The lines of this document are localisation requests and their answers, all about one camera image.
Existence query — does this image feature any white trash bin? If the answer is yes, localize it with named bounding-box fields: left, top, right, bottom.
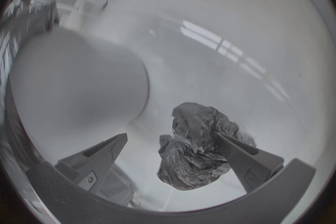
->
left=9, top=26, right=150, bottom=126

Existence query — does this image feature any crumpled clear wrapper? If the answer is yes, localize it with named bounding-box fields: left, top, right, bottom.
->
left=235, top=130, right=257, bottom=147

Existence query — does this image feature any crumpled black plastic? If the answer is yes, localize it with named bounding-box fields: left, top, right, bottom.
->
left=157, top=102, right=256, bottom=190

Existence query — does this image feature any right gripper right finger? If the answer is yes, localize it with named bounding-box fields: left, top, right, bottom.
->
left=213, top=132, right=285, bottom=191

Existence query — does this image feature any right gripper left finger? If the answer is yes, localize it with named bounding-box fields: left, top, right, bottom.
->
left=55, top=133, right=128, bottom=191

